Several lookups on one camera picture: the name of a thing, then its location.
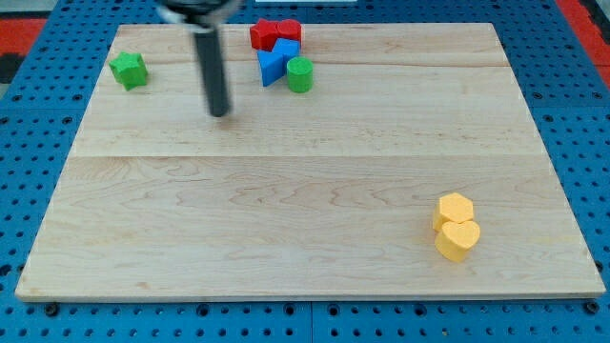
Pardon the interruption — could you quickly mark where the blue cube block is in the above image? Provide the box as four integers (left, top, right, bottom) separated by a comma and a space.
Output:
272, 38, 301, 64

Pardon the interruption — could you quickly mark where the red cylinder block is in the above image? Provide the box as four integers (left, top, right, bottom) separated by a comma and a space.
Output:
276, 19, 302, 42

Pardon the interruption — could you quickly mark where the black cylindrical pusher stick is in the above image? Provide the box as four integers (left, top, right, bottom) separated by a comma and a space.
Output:
193, 27, 231, 117

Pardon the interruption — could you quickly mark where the light wooden board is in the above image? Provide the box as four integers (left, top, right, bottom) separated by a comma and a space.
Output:
15, 23, 605, 303

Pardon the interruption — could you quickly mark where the red pentagon block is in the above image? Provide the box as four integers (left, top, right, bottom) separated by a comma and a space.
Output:
250, 18, 278, 51

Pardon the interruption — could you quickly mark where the yellow heart block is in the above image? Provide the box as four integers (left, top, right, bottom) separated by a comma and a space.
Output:
435, 220, 481, 263

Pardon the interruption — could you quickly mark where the green star block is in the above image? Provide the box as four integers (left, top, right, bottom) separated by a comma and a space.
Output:
109, 51, 148, 91

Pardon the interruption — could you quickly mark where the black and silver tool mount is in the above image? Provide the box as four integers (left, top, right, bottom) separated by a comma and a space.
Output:
156, 0, 244, 30

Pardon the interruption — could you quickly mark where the green cylinder block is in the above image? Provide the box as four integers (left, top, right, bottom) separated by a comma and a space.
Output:
287, 57, 314, 93

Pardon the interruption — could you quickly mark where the yellow hexagon block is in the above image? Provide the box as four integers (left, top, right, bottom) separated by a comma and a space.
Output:
432, 192, 475, 232

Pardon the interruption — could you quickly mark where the blue triangle block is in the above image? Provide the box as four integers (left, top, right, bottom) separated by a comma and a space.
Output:
256, 50, 285, 87

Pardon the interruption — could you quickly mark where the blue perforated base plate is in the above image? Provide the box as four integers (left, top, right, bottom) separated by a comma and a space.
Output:
1, 0, 609, 342

